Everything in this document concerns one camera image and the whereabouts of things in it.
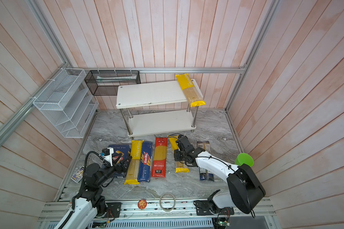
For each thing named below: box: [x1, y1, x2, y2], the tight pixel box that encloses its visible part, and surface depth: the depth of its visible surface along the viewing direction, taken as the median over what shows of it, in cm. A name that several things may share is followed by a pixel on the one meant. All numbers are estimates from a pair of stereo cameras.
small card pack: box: [70, 165, 85, 184], surface depth 85 cm
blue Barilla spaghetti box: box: [137, 141, 153, 183], surface depth 89 cm
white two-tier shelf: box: [116, 80, 199, 140], surface depth 90 cm
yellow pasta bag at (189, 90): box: [175, 73, 206, 108], surface depth 81 cm
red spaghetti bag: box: [151, 137, 168, 178], surface depth 93 cm
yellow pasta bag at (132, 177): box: [123, 139, 145, 185], surface depth 87 cm
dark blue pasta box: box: [108, 144, 132, 178], surface depth 73 cm
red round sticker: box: [137, 198, 148, 210], surface depth 77 cm
